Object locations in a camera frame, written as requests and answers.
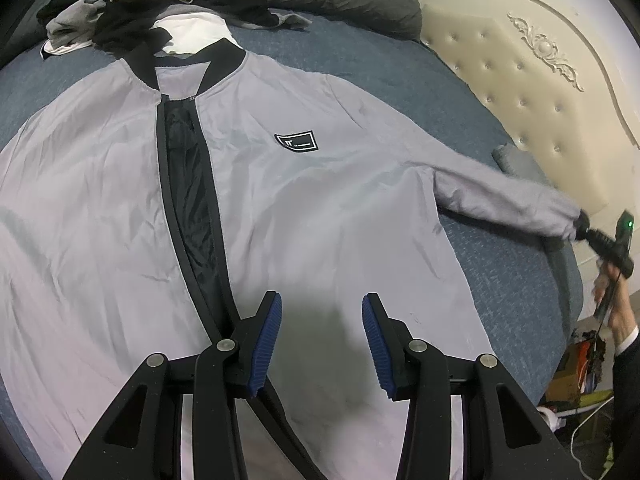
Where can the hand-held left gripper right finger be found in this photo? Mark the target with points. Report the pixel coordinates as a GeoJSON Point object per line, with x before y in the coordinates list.
{"type": "Point", "coordinates": [377, 350]}

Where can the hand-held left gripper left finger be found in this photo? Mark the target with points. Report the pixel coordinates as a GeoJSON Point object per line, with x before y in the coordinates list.
{"type": "Point", "coordinates": [265, 350]}

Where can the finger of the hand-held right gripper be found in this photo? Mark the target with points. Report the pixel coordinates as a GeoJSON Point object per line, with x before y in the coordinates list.
{"type": "Point", "coordinates": [592, 237]}

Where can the grey jacket with black trim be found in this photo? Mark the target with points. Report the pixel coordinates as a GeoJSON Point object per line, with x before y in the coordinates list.
{"type": "Point", "coordinates": [325, 200]}

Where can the person's right forearm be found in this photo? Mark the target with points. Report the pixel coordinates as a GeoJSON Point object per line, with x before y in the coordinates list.
{"type": "Point", "coordinates": [627, 400]}

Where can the person's right hand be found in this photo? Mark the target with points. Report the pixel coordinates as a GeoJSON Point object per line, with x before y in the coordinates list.
{"type": "Point", "coordinates": [622, 320]}

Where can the orange and black tool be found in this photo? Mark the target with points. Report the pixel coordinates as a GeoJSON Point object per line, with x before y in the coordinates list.
{"type": "Point", "coordinates": [592, 360]}

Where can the grey-blue cloth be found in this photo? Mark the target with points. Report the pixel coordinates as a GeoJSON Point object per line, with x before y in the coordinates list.
{"type": "Point", "coordinates": [517, 160]}

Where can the yellow cardboard box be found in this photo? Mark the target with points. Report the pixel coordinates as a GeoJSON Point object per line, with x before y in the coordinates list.
{"type": "Point", "coordinates": [565, 382]}

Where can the cream tufted headboard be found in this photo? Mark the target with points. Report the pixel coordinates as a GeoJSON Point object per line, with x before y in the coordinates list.
{"type": "Point", "coordinates": [540, 100]}

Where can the blue woven bedspread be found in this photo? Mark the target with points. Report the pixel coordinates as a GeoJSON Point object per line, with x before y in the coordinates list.
{"type": "Point", "coordinates": [400, 75]}

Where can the white garment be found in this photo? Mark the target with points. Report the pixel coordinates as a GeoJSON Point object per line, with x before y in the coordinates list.
{"type": "Point", "coordinates": [195, 35]}

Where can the black garment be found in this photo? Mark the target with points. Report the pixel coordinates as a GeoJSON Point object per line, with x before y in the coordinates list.
{"type": "Point", "coordinates": [130, 15]}

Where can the grey hoodie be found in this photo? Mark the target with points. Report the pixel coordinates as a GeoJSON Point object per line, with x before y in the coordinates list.
{"type": "Point", "coordinates": [72, 25]}

